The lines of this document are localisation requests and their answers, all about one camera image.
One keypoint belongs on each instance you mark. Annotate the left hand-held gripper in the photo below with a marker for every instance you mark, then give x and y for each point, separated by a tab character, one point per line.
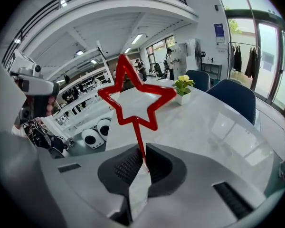
38	87

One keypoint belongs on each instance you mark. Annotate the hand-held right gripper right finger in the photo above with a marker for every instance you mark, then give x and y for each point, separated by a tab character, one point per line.
192	198

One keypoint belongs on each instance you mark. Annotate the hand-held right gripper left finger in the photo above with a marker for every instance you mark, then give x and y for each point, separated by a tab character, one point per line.
80	186

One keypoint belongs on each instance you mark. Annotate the red star wand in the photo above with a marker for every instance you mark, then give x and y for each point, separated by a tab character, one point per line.
139	132

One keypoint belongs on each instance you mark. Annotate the person's left hand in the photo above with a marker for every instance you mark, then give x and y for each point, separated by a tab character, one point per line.
50	106

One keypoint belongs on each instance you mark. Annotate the white round-window backpack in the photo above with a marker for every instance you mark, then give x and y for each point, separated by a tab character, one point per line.
104	128
92	139

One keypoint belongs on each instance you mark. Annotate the white shelving rack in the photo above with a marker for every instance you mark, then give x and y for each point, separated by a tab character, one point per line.
85	103

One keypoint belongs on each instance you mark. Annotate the grey marble table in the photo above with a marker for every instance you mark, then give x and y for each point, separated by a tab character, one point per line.
192	127

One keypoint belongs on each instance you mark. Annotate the dark blue chair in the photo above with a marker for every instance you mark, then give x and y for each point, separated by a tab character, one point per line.
200	79
235	98

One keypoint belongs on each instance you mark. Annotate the yellow flower potted plant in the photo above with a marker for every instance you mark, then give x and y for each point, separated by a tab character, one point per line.
183	84

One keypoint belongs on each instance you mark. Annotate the black office chair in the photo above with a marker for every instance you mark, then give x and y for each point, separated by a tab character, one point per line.
159	71

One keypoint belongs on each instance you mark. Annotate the black side table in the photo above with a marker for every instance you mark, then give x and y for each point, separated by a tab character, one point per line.
212	70

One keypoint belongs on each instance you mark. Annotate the black standing fan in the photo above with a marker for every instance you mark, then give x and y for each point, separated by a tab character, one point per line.
198	53

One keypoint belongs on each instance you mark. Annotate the dark hanging coat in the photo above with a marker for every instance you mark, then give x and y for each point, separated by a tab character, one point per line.
251	63
237	58

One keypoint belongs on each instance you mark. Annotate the black clothes rack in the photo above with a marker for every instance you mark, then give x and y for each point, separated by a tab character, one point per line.
244	44

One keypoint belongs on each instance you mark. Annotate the blue wall poster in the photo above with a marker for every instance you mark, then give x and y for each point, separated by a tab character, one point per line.
219	31

